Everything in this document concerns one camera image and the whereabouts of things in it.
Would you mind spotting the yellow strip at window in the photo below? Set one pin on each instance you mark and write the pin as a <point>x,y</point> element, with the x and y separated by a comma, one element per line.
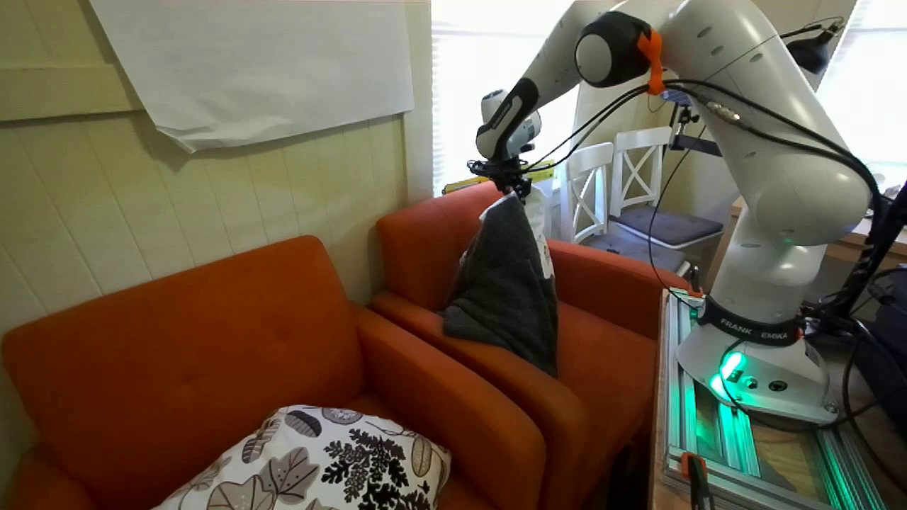
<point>543,173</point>

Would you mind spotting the orange armchair with leaf pillow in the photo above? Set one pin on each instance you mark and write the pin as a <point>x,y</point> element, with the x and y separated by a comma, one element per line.
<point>188,358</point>

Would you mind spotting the white wooden chair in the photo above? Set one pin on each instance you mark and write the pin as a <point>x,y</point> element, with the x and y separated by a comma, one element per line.
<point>641,172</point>
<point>592,189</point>

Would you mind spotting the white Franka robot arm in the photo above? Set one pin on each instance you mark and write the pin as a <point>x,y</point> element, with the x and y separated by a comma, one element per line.
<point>796,189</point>

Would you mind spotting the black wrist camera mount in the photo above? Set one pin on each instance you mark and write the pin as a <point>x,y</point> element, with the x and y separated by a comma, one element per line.
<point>498,168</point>

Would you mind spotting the orange black tool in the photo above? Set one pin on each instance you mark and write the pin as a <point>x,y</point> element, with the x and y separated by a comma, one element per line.
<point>699,478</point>

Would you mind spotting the dark grey towel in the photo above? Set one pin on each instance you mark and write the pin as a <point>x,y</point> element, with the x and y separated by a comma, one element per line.
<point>505,294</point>

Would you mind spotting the white window blinds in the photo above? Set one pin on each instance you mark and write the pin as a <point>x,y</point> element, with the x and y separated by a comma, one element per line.
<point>456,95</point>

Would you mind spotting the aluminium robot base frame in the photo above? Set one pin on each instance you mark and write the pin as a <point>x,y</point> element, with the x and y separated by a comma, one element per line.
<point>756,455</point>

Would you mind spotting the grey chair cushion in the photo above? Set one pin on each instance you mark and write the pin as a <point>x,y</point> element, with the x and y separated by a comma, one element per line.
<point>671,229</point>

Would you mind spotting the orange armchair with grey towel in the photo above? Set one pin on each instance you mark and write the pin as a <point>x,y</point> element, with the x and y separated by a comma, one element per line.
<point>604,358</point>

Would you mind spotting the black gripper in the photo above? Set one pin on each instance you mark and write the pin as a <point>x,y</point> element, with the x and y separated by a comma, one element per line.
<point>511,189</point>

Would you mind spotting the black case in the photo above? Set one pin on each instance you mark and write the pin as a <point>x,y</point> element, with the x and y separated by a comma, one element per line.
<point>889,350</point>

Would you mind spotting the leaf print pillow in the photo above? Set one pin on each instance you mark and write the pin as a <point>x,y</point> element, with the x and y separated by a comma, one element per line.
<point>312,464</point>

